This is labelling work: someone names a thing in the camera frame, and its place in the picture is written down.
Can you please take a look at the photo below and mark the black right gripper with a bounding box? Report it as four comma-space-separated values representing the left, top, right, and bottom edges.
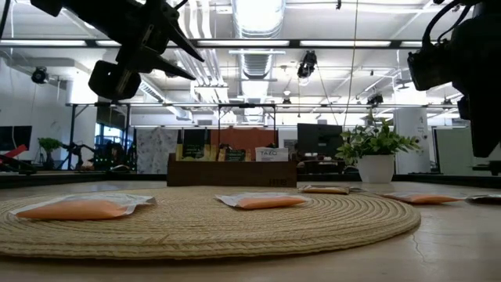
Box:
449, 15, 501, 157

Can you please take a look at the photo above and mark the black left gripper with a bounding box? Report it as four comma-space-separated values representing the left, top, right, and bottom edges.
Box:
113, 0, 205, 81

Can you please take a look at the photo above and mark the white orange tea packet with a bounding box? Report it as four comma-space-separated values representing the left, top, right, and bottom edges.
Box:
9, 192, 157, 221
377, 191, 467, 205
254, 146, 290, 163
214, 191, 310, 211

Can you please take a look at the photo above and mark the green tea packet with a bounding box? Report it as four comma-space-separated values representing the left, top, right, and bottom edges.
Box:
175, 141, 220, 162

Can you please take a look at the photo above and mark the mango tea packets row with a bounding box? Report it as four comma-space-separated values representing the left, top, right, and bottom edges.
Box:
218, 145, 252, 162

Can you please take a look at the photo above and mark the yellow tea packet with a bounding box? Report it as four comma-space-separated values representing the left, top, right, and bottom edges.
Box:
297, 184, 351, 196

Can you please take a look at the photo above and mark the dark wooden tea box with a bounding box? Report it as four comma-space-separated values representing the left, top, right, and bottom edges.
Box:
167, 153, 298, 188

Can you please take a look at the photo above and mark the pale partition panel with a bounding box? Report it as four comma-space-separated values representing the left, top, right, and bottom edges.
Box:
434, 127, 477, 176

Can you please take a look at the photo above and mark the white column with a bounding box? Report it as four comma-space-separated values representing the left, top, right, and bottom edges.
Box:
393, 107, 431, 175

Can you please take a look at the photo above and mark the black fabric panel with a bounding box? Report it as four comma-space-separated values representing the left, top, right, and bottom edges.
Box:
182, 128, 207, 144

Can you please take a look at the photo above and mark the grey patterned cloth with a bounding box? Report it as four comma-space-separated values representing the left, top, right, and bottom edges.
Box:
135, 127, 179, 175

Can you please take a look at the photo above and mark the orange fabric panel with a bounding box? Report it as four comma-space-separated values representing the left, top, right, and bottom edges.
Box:
210, 128, 279, 157

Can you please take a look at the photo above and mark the green plant in white pot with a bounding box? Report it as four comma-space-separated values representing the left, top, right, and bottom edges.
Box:
335, 111, 420, 184

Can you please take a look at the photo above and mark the black overhead beam with lights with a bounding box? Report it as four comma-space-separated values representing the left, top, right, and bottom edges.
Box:
0, 38, 426, 50

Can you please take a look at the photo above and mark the small background potted plant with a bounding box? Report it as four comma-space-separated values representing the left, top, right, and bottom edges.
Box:
38, 136, 63, 170

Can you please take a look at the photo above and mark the black computer monitor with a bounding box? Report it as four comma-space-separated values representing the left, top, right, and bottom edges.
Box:
297, 123, 344, 157

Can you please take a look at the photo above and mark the round woven straw placemat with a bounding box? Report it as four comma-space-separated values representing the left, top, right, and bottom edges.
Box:
0, 186, 422, 260

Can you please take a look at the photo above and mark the red object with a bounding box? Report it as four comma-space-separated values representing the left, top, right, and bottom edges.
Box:
0, 143, 29, 160

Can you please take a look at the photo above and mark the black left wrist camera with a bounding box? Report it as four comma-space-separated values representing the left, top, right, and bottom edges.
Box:
88, 60, 142, 101

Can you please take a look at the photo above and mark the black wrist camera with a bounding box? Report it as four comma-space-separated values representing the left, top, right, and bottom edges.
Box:
88, 60, 142, 101
406, 41, 457, 92

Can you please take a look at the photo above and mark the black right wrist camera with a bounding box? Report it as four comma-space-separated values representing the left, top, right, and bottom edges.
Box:
406, 41, 457, 92

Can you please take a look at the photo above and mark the silver ceiling duct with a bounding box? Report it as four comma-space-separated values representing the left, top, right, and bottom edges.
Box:
230, 0, 287, 125

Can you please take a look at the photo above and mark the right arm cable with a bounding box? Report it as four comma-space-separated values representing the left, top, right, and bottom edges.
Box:
421, 0, 473, 45

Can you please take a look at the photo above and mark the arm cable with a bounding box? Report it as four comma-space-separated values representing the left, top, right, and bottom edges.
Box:
0, 0, 11, 40
421, 0, 473, 45

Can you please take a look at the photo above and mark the black hanging camera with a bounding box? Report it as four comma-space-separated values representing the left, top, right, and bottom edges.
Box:
296, 50, 318, 79

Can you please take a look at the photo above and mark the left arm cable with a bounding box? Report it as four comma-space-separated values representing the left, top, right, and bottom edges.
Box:
0, 0, 11, 40

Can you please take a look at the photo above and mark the black wall screen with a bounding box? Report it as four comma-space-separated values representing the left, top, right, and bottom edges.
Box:
0, 125, 34, 152

